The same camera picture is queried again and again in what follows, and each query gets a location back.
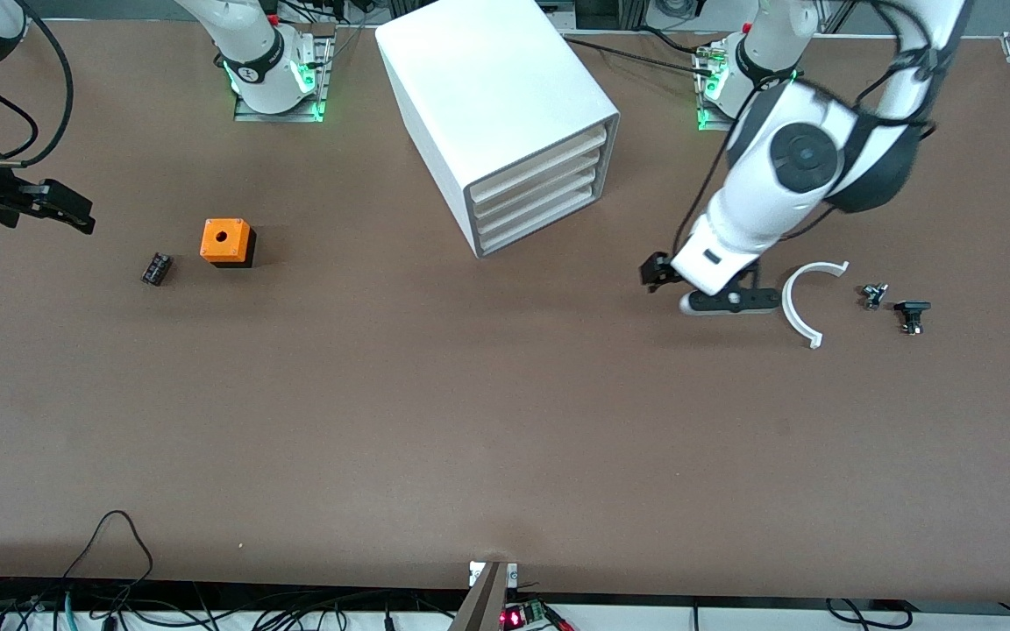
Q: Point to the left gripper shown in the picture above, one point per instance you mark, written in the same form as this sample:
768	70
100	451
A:
656	269

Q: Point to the white plastic drawer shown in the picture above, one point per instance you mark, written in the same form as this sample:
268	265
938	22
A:
540	181
540	161
540	201
540	219

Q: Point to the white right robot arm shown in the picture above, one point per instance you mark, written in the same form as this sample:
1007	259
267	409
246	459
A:
251	35

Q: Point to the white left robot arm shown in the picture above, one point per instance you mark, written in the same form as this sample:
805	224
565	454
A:
759	193

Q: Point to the white drawer cabinet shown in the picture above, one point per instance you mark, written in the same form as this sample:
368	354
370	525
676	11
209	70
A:
487	79

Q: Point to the dark cylindrical capacitor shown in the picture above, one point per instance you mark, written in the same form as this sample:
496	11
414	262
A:
157	269

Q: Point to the white semicircular plastic clamp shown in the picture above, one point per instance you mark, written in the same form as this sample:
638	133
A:
789	302

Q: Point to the small black metal connector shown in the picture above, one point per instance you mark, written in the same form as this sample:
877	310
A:
875	294

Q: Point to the electronics board with red light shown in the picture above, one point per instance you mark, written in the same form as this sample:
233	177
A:
522	616

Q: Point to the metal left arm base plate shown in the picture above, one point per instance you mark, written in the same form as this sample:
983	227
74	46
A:
703	118

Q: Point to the orange button enclosure box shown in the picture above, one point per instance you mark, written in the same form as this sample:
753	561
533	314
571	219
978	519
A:
238	241

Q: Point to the black T-shaped switch part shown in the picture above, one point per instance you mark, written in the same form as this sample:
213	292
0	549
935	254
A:
912	308

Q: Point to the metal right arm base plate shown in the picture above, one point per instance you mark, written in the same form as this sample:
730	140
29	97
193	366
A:
323	79

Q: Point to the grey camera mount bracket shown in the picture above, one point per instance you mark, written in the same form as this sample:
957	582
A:
483	600

